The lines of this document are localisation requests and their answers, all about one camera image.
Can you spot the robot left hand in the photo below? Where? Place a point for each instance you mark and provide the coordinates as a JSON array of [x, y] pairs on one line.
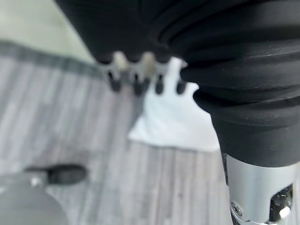
[[211, 70]]

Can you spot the white cushion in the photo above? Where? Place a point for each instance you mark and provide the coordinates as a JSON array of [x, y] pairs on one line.
[[171, 124]]

